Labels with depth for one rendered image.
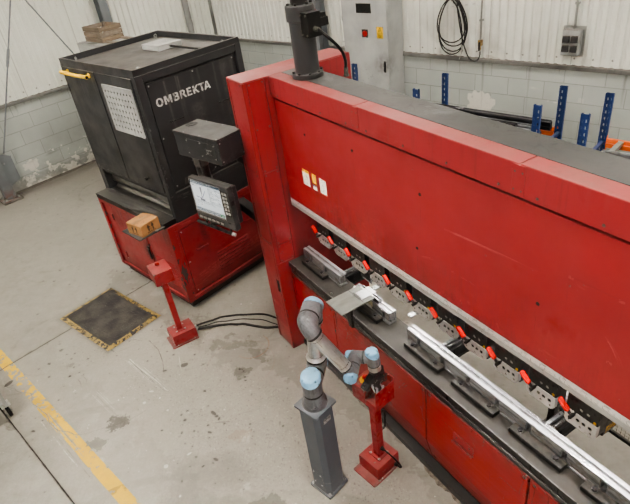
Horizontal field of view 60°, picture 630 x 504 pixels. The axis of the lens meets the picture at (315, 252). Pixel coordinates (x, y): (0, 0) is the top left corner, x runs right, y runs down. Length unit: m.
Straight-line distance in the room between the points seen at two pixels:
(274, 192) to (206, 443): 1.90
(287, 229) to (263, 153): 0.65
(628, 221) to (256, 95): 2.45
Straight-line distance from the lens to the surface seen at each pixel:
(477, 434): 3.14
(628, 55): 6.89
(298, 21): 3.43
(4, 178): 9.24
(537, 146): 2.35
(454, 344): 3.46
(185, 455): 4.28
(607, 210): 2.05
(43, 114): 9.51
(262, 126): 3.78
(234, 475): 4.06
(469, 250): 2.61
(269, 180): 3.92
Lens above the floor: 3.22
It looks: 33 degrees down
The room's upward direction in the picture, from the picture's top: 8 degrees counter-clockwise
